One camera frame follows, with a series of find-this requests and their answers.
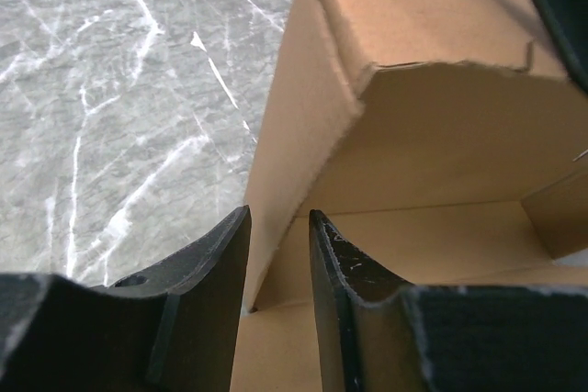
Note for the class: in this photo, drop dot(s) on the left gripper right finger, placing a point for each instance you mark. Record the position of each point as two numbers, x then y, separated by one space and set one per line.
378 332

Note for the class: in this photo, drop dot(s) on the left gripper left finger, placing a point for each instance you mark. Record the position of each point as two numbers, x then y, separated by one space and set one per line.
169 327

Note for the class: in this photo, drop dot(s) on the brown cardboard box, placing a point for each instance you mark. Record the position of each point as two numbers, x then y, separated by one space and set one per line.
443 138

